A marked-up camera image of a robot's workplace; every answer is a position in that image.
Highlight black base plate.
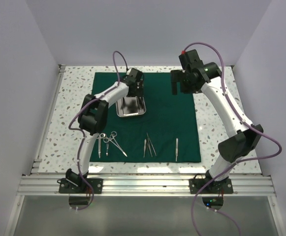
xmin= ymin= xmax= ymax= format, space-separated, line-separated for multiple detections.
xmin=57 ymin=178 xmax=103 ymax=194
xmin=189 ymin=174 xmax=234 ymax=194

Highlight long steel curved forceps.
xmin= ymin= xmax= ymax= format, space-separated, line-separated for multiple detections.
xmin=109 ymin=131 xmax=127 ymax=157

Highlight steel tweezers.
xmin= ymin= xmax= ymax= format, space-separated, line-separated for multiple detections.
xmin=146 ymin=133 xmax=157 ymax=156
xmin=143 ymin=139 xmax=147 ymax=158

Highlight steel surgical scissors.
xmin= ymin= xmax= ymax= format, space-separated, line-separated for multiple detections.
xmin=97 ymin=133 xmax=106 ymax=158

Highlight stainless steel instrument tray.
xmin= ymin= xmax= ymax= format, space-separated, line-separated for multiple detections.
xmin=116 ymin=97 xmax=147 ymax=118

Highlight steel scalpel handle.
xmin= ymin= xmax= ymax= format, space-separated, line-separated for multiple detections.
xmin=175 ymin=138 xmax=179 ymax=162

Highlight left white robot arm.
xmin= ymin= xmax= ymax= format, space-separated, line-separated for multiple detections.
xmin=65 ymin=68 xmax=144 ymax=193

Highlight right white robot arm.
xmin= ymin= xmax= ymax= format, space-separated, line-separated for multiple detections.
xmin=170 ymin=50 xmax=263 ymax=193

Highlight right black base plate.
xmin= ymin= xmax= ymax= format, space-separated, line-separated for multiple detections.
xmin=189 ymin=174 xmax=234 ymax=194

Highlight small steel hemostat clamp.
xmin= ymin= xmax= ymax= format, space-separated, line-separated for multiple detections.
xmin=103 ymin=137 xmax=110 ymax=156

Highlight aluminium rail frame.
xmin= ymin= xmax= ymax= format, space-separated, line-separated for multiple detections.
xmin=6 ymin=65 xmax=286 ymax=236

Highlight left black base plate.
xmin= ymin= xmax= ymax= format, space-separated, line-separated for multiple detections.
xmin=57 ymin=178 xmax=103 ymax=194

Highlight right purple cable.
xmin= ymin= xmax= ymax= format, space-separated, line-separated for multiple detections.
xmin=181 ymin=42 xmax=283 ymax=236

